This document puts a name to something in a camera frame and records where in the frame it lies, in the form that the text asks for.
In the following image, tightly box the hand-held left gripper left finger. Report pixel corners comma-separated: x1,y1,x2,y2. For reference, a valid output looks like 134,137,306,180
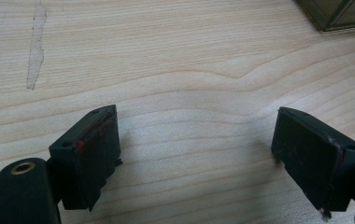
48,104,123,213

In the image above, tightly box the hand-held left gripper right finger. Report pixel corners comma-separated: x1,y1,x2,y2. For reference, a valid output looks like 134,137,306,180
270,106,355,222

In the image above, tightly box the clear tape strip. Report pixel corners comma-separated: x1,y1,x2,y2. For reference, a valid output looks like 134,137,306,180
25,0,49,91

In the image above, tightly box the dark box corner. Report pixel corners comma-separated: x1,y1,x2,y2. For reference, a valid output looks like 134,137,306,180
294,0,355,33

